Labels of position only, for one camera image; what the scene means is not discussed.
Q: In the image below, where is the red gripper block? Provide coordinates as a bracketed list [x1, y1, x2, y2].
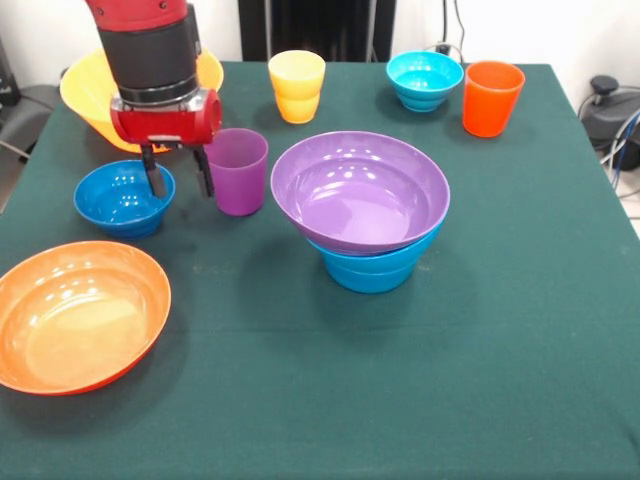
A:
[109, 88, 224, 200]

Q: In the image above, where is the small dark blue bowl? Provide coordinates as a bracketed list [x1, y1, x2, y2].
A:
[73, 159, 177, 239]

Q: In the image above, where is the large purple plastic bowl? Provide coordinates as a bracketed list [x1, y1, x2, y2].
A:
[269, 130, 452, 257]

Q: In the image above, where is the medium light blue bowl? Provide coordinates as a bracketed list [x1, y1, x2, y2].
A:
[305, 219, 445, 276]

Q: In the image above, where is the purple plastic cup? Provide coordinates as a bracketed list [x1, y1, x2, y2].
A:
[203, 127, 270, 217]

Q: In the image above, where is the large yellow plastic bowl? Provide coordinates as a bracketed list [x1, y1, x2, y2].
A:
[59, 47, 225, 154]

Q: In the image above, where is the yellow plastic cup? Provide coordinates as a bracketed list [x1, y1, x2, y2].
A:
[267, 49, 327, 101]
[274, 92, 321, 125]

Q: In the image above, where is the orange shallow plastic bowl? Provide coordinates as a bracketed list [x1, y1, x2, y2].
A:
[0, 240, 173, 397]

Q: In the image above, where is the small light blue bowl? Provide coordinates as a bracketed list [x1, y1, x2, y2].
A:
[324, 262, 417, 295]

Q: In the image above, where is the dark green tablecloth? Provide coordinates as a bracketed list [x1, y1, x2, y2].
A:
[0, 60, 640, 480]

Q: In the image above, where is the small cyan plastic bowl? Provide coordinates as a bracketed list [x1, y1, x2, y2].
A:
[385, 50, 465, 113]

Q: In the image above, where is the orange-red plastic cup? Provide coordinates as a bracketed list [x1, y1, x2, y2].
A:
[461, 60, 526, 138]

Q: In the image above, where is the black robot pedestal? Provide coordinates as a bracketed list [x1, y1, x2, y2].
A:
[238, 0, 396, 63]

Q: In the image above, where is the black hanging wall cable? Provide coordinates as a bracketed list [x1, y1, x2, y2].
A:
[452, 0, 467, 64]

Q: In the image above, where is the blue cable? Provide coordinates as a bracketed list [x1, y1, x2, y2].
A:
[612, 110, 640, 174]

